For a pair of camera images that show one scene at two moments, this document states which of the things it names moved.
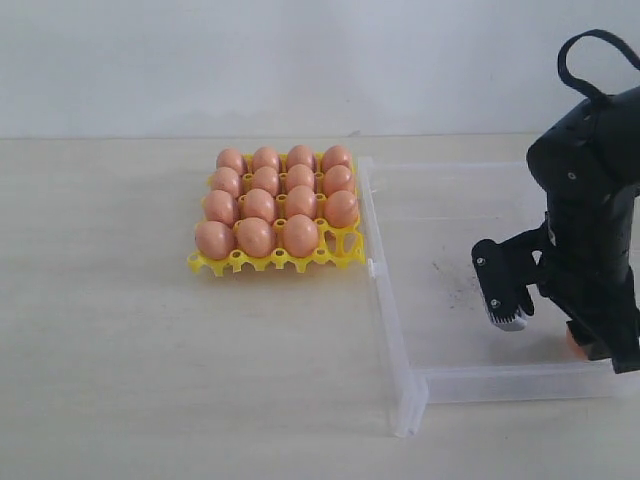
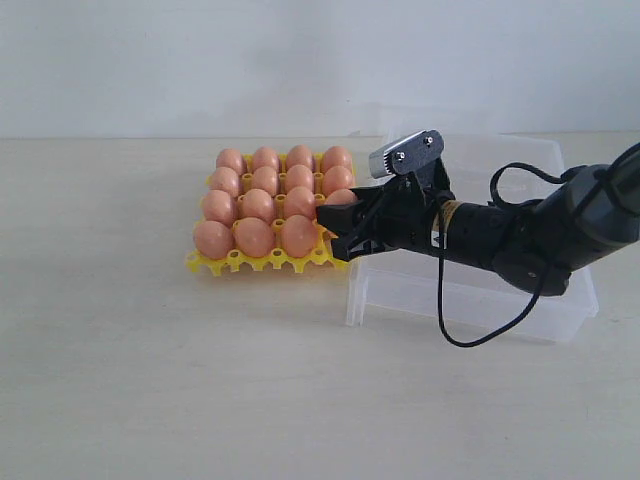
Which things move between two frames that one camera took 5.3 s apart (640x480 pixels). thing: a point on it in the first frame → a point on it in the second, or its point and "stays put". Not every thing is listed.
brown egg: [301, 236] stays put
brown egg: [230, 157] stays put
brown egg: [266, 177] stays put
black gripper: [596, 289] → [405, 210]
